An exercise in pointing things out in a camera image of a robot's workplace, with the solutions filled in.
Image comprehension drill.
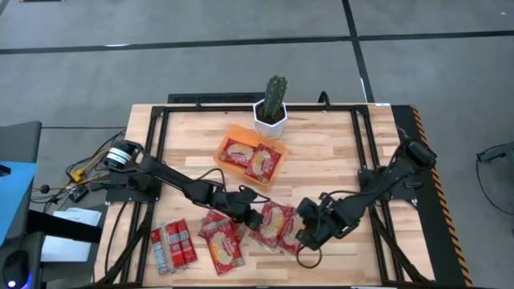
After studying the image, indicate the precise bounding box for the white hexagonal plant pot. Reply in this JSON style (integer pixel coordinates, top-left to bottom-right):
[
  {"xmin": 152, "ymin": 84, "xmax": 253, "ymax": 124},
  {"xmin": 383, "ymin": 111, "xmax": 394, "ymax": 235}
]
[{"xmin": 252, "ymin": 99, "xmax": 289, "ymax": 139}]

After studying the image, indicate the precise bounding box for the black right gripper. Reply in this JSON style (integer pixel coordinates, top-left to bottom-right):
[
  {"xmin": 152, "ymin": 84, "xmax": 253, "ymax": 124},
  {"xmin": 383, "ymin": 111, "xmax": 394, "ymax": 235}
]
[{"xmin": 295, "ymin": 192, "xmax": 354, "ymax": 253}]

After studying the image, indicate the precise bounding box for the black mat with hazard stripe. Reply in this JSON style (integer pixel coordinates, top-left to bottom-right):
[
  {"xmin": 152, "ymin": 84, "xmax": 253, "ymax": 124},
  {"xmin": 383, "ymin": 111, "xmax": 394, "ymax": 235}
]
[{"xmin": 390, "ymin": 104, "xmax": 474, "ymax": 288}]

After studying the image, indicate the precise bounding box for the black strap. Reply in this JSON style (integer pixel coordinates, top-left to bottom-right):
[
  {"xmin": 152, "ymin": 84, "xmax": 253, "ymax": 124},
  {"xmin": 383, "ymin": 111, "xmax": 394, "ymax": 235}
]
[{"xmin": 26, "ymin": 209, "xmax": 104, "ymax": 244}]

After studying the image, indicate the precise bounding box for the black computer mouse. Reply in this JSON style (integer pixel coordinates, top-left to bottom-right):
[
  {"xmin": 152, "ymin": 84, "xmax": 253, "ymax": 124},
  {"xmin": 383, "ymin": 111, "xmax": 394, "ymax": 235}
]
[{"xmin": 2, "ymin": 249, "xmax": 32, "ymax": 289}]

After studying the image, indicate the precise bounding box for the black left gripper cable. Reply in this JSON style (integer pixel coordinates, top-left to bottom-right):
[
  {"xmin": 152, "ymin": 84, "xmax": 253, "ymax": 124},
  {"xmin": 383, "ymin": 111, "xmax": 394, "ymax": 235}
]
[{"xmin": 192, "ymin": 167, "xmax": 271, "ymax": 204}]

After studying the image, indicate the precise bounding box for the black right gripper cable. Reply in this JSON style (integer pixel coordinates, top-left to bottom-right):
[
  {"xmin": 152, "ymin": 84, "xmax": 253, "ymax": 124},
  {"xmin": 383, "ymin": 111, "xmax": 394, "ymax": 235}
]
[{"xmin": 296, "ymin": 243, "xmax": 323, "ymax": 270}]

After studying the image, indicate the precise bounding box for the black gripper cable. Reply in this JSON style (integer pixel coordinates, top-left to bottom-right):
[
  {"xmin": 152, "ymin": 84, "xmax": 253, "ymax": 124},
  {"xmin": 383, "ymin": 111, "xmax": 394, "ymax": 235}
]
[
  {"xmin": 192, "ymin": 167, "xmax": 271, "ymax": 204},
  {"xmin": 296, "ymin": 243, "xmax": 323, "ymax": 270}
]

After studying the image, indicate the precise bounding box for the orange plastic basket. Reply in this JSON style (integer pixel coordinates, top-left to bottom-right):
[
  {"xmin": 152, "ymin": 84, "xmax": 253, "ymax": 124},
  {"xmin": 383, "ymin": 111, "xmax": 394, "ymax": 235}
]
[{"xmin": 212, "ymin": 123, "xmax": 288, "ymax": 189}]

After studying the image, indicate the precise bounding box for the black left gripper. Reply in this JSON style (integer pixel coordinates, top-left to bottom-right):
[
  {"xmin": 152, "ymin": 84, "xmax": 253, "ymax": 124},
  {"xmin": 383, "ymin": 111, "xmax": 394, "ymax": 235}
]
[{"xmin": 212, "ymin": 185, "xmax": 265, "ymax": 232}]

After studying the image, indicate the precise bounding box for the black power adapter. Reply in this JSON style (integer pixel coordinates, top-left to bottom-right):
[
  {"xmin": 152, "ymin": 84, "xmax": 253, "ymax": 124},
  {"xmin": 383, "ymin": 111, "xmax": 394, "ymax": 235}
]
[{"xmin": 67, "ymin": 185, "xmax": 90, "ymax": 204}]

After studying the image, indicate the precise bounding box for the black floor strip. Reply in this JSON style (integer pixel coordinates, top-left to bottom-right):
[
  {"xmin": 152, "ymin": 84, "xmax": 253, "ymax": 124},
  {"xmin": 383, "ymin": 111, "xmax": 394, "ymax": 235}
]
[{"xmin": 167, "ymin": 92, "xmax": 267, "ymax": 105}]

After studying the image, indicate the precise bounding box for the red popcorn bag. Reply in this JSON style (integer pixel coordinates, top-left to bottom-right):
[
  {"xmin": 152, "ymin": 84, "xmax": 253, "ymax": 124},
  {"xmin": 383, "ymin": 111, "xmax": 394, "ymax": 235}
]
[
  {"xmin": 248, "ymin": 201, "xmax": 297, "ymax": 253},
  {"xmin": 244, "ymin": 143, "xmax": 282, "ymax": 185},
  {"xmin": 164, "ymin": 218, "xmax": 199, "ymax": 266},
  {"xmin": 275, "ymin": 212, "xmax": 308, "ymax": 257},
  {"xmin": 206, "ymin": 220, "xmax": 246, "ymax": 276},
  {"xmin": 149, "ymin": 224, "xmax": 180, "ymax": 276},
  {"xmin": 218, "ymin": 137, "xmax": 256, "ymax": 169},
  {"xmin": 197, "ymin": 210, "xmax": 226, "ymax": 241}
]

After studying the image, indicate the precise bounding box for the yellow cable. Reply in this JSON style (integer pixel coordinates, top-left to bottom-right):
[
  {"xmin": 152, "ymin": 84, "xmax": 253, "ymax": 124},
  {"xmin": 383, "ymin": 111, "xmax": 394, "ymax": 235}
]
[{"xmin": 67, "ymin": 147, "xmax": 112, "ymax": 184}]

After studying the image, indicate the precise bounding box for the blue board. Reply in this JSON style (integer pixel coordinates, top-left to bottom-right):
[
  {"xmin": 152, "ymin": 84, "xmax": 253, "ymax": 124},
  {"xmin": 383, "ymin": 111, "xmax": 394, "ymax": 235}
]
[{"xmin": 0, "ymin": 161, "xmax": 39, "ymax": 246}]

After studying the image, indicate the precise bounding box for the white paper sheet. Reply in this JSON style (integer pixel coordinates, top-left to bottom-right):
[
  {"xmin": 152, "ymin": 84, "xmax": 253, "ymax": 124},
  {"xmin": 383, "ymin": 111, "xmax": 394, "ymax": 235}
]
[{"xmin": 39, "ymin": 207, "xmax": 103, "ymax": 263}]

